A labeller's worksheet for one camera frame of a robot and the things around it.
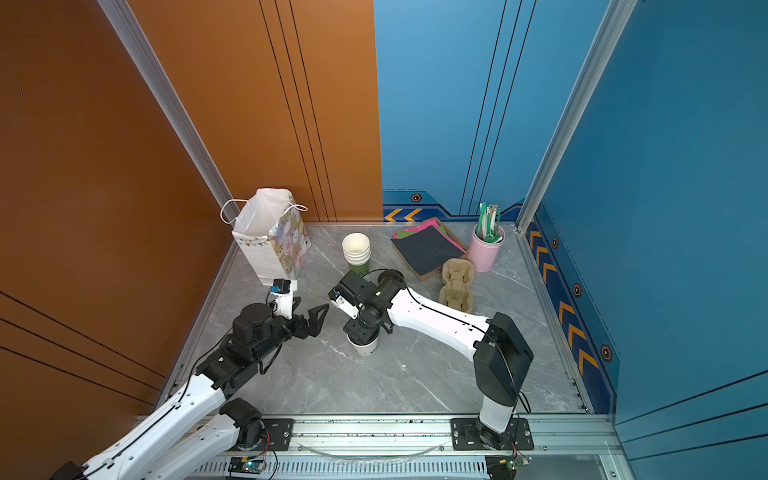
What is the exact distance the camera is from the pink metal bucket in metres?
0.98

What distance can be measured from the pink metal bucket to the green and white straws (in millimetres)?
20

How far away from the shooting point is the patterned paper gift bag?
0.86m

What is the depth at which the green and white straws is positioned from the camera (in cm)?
96
